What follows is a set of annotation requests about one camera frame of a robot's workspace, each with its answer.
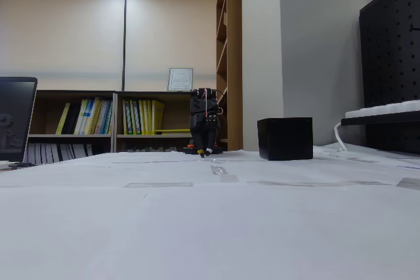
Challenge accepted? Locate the black square box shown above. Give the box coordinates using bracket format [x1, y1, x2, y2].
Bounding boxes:
[257, 117, 314, 162]

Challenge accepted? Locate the wide plain yellow binder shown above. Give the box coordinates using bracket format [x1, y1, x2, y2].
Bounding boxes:
[151, 99, 165, 136]

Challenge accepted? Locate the white framed certificate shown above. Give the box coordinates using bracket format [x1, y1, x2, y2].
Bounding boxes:
[168, 68, 194, 92]

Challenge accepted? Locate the yellow binder printed spine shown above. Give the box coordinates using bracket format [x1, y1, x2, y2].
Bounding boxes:
[122, 99, 129, 136]
[129, 99, 138, 136]
[137, 99, 146, 136]
[144, 99, 153, 136]

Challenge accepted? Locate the low brown wooden bookshelf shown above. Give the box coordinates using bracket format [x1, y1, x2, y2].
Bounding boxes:
[114, 90, 198, 153]
[28, 89, 116, 165]

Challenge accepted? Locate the tall brown wooden bookshelf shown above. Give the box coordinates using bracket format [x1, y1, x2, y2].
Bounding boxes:
[215, 0, 243, 152]

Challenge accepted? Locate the white taped paper cover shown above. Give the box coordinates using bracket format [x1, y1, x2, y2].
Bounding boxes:
[0, 144, 420, 280]

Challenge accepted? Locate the blue white book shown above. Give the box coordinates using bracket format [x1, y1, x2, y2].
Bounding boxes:
[84, 97, 100, 136]

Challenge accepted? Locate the black binder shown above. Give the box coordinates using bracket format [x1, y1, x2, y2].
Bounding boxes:
[62, 102, 82, 136]

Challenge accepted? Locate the thin yellow book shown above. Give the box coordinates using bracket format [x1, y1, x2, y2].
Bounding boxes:
[54, 102, 72, 136]

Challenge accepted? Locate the grey white binders row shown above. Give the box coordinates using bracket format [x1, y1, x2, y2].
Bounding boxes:
[28, 143, 95, 165]

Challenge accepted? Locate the black pegboard shelf ledge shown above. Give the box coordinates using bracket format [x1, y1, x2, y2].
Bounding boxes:
[340, 109, 420, 127]

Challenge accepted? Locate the white power strip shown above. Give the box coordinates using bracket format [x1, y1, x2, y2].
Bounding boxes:
[345, 99, 420, 119]

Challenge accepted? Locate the dark laptop screen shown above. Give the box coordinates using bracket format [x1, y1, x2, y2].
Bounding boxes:
[0, 76, 39, 164]

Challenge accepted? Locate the black perforated pegboard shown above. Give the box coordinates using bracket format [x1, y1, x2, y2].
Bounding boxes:
[358, 0, 420, 155]

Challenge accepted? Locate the dark vertical wall trim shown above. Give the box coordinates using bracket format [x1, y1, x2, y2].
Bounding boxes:
[121, 0, 128, 92]

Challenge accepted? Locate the white power cable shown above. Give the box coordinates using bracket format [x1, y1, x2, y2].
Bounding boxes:
[333, 121, 349, 152]

